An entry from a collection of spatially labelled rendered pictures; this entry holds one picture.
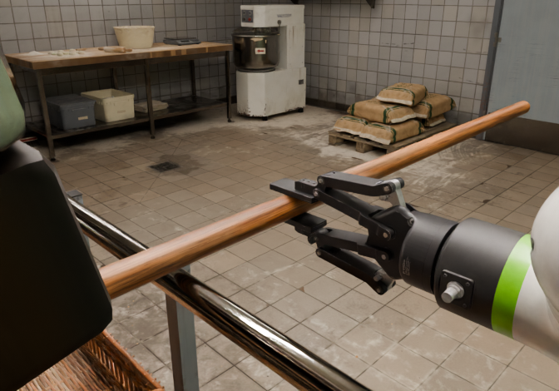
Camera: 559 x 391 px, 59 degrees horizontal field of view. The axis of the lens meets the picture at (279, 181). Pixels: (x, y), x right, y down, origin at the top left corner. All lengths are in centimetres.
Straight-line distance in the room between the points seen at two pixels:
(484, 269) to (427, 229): 7
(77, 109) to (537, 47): 437
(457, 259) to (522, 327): 7
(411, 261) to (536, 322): 12
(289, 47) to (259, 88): 65
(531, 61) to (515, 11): 50
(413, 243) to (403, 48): 553
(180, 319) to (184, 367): 12
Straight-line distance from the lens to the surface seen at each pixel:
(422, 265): 49
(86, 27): 588
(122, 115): 536
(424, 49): 584
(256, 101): 595
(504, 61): 545
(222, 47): 577
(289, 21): 619
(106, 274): 47
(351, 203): 55
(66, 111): 510
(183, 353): 109
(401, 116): 479
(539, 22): 533
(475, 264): 46
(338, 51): 653
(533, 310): 45
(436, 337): 242
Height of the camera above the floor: 144
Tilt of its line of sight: 21 degrees down
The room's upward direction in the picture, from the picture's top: straight up
